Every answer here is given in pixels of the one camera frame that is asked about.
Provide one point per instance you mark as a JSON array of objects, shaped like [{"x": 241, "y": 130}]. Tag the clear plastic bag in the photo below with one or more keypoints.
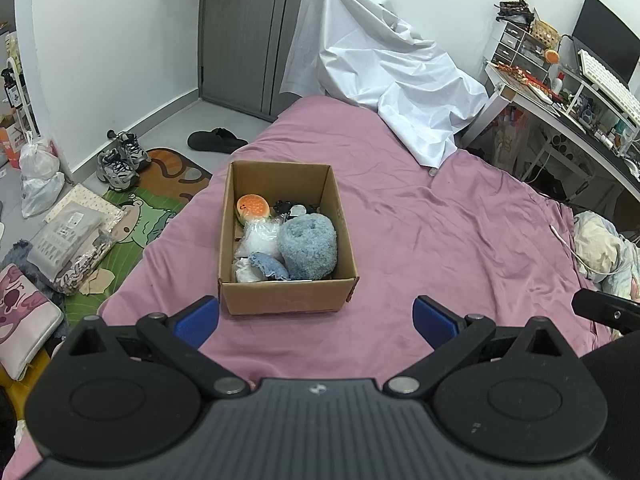
[{"x": 260, "y": 240}]

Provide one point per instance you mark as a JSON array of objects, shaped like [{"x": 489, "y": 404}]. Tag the pink bedsheet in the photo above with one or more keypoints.
[{"x": 425, "y": 220}]

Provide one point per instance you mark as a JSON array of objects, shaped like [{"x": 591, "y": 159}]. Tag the white keyboard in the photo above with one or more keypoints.
[{"x": 605, "y": 80}]

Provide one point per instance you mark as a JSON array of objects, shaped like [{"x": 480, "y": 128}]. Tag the orange squishy toy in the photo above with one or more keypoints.
[{"x": 252, "y": 206}]

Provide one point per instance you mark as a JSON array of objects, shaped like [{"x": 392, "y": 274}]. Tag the wicker basket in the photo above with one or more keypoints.
[{"x": 545, "y": 34}]

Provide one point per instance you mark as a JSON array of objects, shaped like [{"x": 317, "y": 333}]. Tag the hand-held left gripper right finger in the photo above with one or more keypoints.
[{"x": 435, "y": 322}]

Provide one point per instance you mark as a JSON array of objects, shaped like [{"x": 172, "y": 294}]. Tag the grey-blue fuzzy cloth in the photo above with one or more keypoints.
[{"x": 267, "y": 262}]

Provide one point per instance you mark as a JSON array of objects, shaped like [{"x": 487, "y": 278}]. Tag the black slipper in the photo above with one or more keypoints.
[{"x": 215, "y": 141}]

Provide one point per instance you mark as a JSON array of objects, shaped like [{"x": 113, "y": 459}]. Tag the white storage rack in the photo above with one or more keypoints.
[{"x": 15, "y": 85}]

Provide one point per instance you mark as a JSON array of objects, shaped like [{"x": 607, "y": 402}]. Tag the cartoon floor mat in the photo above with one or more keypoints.
[{"x": 150, "y": 205}]

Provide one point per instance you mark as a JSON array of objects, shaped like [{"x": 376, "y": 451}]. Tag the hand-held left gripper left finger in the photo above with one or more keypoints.
[{"x": 197, "y": 320}]

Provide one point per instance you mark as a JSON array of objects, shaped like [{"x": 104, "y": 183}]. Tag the white cover sheet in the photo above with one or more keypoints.
[{"x": 380, "y": 60}]

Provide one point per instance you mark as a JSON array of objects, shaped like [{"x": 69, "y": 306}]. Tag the black soft item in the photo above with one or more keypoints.
[{"x": 282, "y": 206}]

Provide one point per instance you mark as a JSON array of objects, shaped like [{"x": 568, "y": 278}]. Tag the patterned cloth bundle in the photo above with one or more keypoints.
[{"x": 82, "y": 275}]

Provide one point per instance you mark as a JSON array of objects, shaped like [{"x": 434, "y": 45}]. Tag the orange box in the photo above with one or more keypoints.
[{"x": 10, "y": 147}]

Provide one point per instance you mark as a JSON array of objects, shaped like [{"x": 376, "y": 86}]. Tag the printed plastic bag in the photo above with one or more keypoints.
[{"x": 507, "y": 140}]

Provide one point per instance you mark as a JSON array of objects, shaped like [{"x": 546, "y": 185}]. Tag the grey door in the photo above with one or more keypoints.
[{"x": 240, "y": 35}]

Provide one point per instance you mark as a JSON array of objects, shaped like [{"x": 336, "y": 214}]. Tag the cream flat package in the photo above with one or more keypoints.
[{"x": 82, "y": 200}]

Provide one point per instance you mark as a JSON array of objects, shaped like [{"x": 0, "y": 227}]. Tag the cream blanket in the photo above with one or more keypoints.
[{"x": 600, "y": 245}]

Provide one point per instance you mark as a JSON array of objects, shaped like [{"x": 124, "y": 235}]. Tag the white crumpled bag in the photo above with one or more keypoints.
[{"x": 247, "y": 271}]

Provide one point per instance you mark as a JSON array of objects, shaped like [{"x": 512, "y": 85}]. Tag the grey plastic package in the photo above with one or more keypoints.
[{"x": 65, "y": 242}]

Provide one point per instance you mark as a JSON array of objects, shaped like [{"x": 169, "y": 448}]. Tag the grey drawer organizer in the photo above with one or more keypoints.
[{"x": 515, "y": 45}]

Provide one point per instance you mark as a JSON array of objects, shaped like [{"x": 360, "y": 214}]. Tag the grey sneaker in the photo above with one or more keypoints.
[
  {"x": 134, "y": 149},
  {"x": 116, "y": 172}
]

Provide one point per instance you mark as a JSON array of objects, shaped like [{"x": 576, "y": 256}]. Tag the white desk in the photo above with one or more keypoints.
[{"x": 575, "y": 125}]

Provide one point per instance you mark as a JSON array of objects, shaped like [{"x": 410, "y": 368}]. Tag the orange plush toy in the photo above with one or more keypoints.
[{"x": 551, "y": 56}]

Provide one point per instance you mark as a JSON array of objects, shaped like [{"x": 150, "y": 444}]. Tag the cardboard box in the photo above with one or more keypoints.
[{"x": 290, "y": 300}]

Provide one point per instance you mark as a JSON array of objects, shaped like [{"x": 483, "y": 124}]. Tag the pink cushion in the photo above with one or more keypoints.
[{"x": 25, "y": 320}]

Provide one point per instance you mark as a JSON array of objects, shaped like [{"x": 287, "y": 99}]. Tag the black monitor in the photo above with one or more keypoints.
[{"x": 610, "y": 35}]

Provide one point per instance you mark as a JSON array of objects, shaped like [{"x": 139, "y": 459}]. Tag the white plastic bag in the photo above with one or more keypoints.
[{"x": 40, "y": 180}]

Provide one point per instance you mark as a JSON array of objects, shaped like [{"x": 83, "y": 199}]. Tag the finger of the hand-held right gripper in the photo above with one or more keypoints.
[{"x": 605, "y": 312}]

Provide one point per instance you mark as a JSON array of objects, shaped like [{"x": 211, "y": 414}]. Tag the blue-grey fluffy towel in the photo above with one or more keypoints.
[{"x": 307, "y": 245}]

